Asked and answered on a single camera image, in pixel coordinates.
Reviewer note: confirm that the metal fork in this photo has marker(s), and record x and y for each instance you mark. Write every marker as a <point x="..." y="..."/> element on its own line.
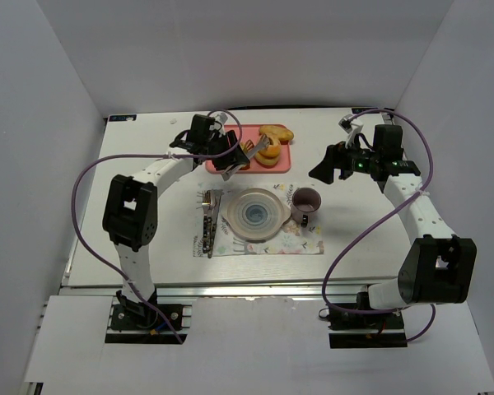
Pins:
<point x="208" y="203"/>

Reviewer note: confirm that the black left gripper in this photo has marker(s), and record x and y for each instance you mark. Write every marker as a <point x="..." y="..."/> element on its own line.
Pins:
<point x="232" y="154"/>

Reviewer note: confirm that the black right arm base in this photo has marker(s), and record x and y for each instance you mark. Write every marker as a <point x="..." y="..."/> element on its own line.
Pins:
<point x="356" y="331"/>

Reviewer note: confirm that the blue left corner sticker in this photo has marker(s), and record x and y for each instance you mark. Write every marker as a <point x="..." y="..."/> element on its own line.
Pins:
<point x="122" y="118"/>

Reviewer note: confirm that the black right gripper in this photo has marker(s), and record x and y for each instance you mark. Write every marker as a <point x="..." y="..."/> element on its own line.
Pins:
<point x="337" y="160"/>

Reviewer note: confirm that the oval bread roll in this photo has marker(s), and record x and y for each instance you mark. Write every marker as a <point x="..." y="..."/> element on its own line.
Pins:
<point x="284" y="135"/>

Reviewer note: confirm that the purple mug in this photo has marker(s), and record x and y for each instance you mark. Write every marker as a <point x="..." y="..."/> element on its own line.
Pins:
<point x="305" y="202"/>

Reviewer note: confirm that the round plate with handles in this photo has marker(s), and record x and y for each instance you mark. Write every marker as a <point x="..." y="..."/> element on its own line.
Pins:
<point x="255" y="214"/>

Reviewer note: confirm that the blue corner sticker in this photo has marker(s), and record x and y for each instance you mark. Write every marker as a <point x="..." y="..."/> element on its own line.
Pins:
<point x="366" y="110"/>
<point x="122" y="118"/>

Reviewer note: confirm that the blue right corner sticker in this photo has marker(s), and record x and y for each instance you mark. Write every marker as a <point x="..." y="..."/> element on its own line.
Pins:
<point x="366" y="110"/>

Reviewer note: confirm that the lower donut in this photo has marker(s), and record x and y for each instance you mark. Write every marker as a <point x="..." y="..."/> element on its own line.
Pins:
<point x="266" y="161"/>

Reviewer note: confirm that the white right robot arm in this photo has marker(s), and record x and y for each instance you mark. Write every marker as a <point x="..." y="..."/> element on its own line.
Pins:
<point x="439" y="266"/>

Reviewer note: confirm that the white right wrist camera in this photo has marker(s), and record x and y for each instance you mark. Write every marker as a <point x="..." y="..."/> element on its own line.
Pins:
<point x="352" y="126"/>

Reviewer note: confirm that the glazed top donut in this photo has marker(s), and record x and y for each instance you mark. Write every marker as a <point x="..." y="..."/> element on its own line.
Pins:
<point x="273" y="149"/>

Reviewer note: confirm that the metal knife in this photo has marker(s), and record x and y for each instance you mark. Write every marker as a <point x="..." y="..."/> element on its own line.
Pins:
<point x="215" y="205"/>

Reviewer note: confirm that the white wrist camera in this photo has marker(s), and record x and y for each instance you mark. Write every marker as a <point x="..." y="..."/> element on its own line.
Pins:
<point x="352" y="126"/>
<point x="219" y="120"/>

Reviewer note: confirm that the metal serving tongs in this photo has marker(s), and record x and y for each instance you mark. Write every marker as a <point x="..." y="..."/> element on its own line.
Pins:
<point x="231" y="170"/>

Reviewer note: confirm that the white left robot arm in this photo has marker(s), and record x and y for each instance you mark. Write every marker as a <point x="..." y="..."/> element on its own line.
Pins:
<point x="131" y="210"/>

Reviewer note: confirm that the floral placemat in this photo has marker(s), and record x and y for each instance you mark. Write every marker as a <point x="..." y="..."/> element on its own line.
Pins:
<point x="291" y="239"/>

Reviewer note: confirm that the pink plastic tray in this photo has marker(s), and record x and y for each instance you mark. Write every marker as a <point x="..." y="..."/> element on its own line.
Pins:
<point x="251" y="132"/>

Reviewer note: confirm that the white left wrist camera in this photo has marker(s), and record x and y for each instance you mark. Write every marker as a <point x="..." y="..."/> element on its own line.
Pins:
<point x="219" y="120"/>

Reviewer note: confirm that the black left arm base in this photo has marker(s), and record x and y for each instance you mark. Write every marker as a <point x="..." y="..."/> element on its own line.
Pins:
<point x="136" y="323"/>

